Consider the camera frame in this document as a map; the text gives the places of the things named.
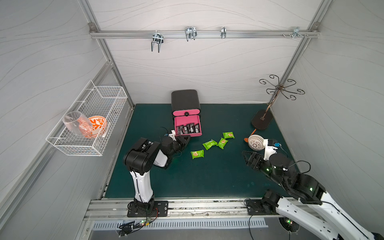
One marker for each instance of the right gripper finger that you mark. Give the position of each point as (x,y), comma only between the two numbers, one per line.
(250,163)
(248,155)

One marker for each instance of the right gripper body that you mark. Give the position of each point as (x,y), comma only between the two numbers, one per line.
(255,160)

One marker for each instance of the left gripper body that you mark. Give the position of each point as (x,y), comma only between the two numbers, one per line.
(181,141)

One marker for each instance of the green cookie packet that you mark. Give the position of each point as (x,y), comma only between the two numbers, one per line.
(198,154)
(222,143)
(209,144)
(228,135)

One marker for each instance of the black pink drawer cabinet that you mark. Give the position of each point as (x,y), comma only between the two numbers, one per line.
(186,109)

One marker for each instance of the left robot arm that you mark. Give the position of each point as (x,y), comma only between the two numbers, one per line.
(140,159)

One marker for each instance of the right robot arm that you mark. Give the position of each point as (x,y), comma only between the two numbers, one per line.
(333,222)

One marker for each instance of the white patterned bowl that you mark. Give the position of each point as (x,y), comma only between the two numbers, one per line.
(256,142)

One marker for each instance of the orange spoon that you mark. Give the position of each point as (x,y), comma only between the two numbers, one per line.
(247,139)

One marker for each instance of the green table mat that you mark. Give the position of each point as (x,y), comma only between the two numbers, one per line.
(220,173)

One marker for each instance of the black mug tree stand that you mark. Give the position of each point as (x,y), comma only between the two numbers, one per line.
(262,118)

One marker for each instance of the orange patterned bowl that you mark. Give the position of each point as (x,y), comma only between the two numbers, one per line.
(100,126)

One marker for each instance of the metal hook left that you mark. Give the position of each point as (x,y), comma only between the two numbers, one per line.
(157,40)

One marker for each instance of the metal hook middle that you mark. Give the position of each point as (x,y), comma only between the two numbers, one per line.
(191,33)

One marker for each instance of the metal hook small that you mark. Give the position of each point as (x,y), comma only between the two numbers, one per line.
(223,32)

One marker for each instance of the metal hook right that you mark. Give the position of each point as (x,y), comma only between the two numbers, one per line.
(296,34)

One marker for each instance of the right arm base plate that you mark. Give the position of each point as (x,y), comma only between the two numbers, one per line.
(255,208)

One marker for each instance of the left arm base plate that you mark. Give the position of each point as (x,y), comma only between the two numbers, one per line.
(159,208)

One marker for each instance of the white wire basket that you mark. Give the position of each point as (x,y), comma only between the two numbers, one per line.
(105,101)

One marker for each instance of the aluminium cross rail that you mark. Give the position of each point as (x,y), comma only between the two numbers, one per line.
(201,34)

